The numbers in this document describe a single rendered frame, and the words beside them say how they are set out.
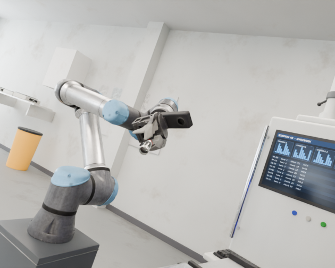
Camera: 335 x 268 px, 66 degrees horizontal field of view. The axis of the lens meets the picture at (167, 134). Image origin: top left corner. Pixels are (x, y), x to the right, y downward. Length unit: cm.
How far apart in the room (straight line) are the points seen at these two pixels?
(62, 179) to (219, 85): 308
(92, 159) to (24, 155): 408
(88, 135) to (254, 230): 93
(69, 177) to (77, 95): 30
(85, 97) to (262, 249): 106
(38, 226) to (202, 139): 288
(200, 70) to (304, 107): 150
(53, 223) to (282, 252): 99
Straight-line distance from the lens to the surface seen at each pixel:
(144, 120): 72
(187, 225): 360
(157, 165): 382
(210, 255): 130
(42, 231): 95
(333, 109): 149
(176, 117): 72
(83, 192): 94
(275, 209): 140
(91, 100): 93
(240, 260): 109
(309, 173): 137
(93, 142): 109
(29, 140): 504
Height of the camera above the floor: 119
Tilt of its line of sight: 3 degrees up
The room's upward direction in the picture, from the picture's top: 19 degrees clockwise
